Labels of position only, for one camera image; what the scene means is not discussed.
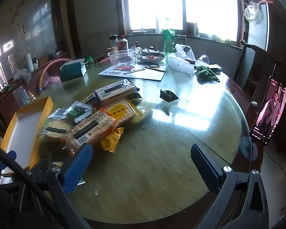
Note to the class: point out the pink cloth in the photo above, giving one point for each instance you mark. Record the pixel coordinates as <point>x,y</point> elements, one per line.
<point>50,81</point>

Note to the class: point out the wooden sideboard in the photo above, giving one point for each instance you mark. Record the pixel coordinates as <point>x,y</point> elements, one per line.
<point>9,105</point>

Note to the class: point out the glass cup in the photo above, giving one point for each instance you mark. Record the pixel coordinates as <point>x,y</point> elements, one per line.
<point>203,59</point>

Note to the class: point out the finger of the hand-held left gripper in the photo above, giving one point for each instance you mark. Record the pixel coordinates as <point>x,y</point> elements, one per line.
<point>10,156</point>

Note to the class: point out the crumpled clear plastic bag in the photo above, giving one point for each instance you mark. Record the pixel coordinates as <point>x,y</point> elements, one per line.
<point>251,10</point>

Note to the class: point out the white green snack packet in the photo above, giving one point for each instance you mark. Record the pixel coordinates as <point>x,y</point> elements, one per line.
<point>78,111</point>

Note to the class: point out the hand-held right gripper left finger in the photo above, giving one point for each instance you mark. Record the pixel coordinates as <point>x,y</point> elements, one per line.
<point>77,169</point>

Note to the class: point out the clear round cracker packet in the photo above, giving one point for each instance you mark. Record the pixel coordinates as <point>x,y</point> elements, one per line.
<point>53,127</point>

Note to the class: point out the glass jar black lid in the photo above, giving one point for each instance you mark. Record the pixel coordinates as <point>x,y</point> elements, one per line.
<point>113,43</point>

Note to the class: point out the clear plastic container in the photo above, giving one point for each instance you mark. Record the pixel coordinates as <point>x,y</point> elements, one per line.
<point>121,56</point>

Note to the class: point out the paper towel roll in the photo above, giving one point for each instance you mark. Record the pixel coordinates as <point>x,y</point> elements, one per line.
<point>29,62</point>

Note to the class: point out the small white plastic bag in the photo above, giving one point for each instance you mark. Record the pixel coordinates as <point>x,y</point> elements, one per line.
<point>21,75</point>

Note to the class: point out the black folded paper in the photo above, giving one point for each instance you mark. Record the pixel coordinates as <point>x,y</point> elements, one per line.
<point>168,95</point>

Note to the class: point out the wooden chair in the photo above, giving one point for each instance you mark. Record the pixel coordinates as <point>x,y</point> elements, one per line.
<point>255,76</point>

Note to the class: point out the silver snack packet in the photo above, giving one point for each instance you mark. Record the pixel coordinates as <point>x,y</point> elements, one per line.
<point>57,113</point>

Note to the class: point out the black phone holder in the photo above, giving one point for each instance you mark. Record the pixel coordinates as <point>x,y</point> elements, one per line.
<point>249,150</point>

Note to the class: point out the small glass bottle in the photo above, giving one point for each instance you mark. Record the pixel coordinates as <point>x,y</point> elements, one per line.
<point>137,47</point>

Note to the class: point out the green plastic bottle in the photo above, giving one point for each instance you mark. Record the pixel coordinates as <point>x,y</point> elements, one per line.
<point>169,40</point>

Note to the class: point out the cracker packet blue ends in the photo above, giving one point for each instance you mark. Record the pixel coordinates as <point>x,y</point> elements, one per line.
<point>114,91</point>

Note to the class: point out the dark green snack packet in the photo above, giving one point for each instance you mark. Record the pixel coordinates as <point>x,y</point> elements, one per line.
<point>135,96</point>

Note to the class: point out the steel thermos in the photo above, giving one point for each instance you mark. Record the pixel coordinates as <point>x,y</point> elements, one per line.
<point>181,39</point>

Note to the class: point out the printed placemat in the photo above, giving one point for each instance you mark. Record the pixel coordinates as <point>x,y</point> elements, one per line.
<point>135,75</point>

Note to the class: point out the chopstick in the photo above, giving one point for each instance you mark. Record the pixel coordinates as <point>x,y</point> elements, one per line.
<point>134,71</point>
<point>155,69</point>

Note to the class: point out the yellow cardboard box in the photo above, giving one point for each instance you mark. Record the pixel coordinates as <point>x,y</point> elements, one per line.
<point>26,128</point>

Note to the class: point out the yellow snack packet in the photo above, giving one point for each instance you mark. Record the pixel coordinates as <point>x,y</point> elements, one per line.
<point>112,140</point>

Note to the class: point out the hula hoop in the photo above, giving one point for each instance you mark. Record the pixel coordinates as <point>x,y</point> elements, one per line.
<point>44,70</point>

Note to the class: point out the white refrigerator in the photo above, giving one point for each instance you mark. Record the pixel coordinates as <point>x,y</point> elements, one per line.
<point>257,26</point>

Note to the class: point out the smartphone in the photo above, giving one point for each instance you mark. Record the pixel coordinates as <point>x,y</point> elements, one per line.
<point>269,111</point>

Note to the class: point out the metal bowl with food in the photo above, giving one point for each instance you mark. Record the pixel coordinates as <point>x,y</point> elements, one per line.
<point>150,56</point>

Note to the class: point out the teal tissue box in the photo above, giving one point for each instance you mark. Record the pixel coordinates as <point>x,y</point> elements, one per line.
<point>72,70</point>

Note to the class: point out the white red liquor bottle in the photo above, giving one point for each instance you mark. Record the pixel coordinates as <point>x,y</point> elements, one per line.
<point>122,44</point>

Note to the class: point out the yellow square cracker packet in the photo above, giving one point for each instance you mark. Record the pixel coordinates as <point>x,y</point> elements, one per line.
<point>120,111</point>

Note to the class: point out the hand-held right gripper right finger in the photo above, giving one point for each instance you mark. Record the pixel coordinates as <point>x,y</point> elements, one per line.
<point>205,167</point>

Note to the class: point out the green cloth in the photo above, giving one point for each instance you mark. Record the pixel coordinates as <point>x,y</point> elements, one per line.
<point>206,74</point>

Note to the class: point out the cracker packet orange ends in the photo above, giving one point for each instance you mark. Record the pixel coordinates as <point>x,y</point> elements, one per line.
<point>102,124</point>

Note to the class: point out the small green bottle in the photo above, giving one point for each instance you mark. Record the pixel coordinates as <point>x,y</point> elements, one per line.
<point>89,59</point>

